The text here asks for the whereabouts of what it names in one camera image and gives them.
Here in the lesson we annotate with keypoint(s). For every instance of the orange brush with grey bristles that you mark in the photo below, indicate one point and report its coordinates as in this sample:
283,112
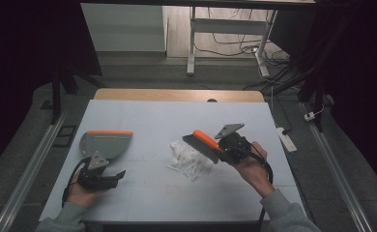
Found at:
206,140

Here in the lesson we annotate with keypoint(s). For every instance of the wooden table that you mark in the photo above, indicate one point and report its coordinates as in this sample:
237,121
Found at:
177,95

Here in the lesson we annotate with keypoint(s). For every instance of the person's right hand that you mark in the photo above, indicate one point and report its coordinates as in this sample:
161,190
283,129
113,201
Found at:
252,170

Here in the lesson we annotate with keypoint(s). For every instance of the black curtain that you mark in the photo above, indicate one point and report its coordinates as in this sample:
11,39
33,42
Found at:
22,48
363,80

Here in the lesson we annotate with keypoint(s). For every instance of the white power strip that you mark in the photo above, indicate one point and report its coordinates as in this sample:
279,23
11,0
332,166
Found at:
286,140

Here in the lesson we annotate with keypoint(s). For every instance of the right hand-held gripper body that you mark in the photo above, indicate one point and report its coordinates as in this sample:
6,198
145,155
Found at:
236,146

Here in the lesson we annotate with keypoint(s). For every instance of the white metal desk frame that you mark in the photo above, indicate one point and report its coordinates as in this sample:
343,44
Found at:
228,25

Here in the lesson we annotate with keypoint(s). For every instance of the white cabinet panel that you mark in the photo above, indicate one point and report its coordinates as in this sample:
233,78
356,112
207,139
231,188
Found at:
122,29

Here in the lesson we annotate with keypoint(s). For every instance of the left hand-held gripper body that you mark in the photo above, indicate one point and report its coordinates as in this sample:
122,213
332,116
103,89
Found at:
94,177

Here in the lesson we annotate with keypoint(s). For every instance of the aluminium floor rail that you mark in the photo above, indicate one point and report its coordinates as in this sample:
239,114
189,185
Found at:
338,180
32,167

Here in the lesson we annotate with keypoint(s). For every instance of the black metal stand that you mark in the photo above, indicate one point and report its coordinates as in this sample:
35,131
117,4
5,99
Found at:
56,93
318,80

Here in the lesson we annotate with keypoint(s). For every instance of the person's left hand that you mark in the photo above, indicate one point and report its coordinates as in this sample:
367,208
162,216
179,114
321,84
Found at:
81,195

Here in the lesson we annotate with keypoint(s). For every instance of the grey dustpan with orange edge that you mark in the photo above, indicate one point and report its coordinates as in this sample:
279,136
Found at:
107,143

